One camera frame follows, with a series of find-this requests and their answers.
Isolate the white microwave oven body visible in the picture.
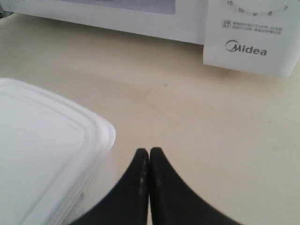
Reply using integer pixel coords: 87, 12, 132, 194
0, 0, 300, 77

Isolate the white lidded plastic container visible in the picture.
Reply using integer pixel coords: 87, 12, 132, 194
0, 78, 116, 225

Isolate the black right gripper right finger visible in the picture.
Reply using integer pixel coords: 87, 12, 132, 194
149, 147, 237, 225

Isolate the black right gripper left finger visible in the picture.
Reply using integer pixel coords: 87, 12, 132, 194
72, 148, 149, 225

